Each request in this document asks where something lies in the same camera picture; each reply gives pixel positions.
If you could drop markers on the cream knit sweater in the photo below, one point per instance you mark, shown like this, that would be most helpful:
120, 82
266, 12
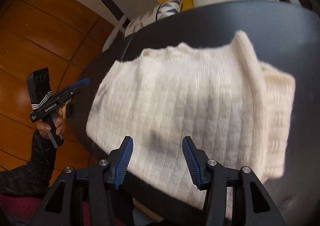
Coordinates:
187, 106

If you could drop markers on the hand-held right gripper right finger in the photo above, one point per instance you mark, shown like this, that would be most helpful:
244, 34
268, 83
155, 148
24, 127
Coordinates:
192, 163

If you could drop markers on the person's left forearm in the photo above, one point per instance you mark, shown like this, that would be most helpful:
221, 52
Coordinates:
37, 156

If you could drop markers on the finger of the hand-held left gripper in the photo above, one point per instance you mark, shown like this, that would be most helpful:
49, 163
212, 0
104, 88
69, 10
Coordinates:
83, 81
66, 93

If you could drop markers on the person's left hand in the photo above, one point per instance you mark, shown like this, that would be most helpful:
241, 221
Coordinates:
60, 123

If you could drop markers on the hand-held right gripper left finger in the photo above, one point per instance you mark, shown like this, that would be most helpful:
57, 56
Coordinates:
123, 163

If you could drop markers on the triangle pattern cushion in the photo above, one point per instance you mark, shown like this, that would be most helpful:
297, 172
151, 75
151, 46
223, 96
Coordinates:
165, 9

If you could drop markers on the person's dark red clothing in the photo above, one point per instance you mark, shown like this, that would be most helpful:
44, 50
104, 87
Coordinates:
22, 206

